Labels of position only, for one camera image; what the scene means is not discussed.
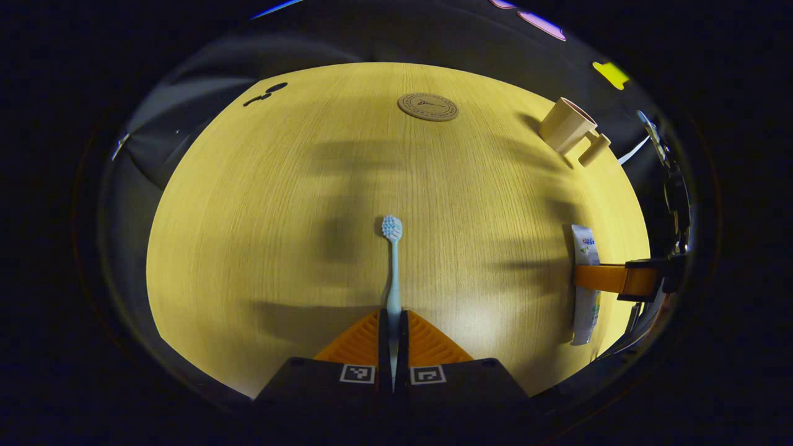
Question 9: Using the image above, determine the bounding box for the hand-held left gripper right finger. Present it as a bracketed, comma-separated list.
[396, 310, 533, 413]

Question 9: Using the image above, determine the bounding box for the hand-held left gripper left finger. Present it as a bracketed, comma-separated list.
[251, 308, 392, 409]

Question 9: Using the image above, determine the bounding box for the white toothpaste tube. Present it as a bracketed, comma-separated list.
[570, 224, 602, 346]

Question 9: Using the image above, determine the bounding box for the light blue toothbrush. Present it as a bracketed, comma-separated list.
[381, 215, 403, 392]

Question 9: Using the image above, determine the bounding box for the beige cup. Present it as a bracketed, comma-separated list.
[538, 97, 612, 168]

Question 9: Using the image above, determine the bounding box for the wooden desktop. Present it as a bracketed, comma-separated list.
[146, 62, 651, 398]

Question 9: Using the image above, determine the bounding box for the white strip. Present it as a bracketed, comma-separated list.
[618, 135, 651, 165]

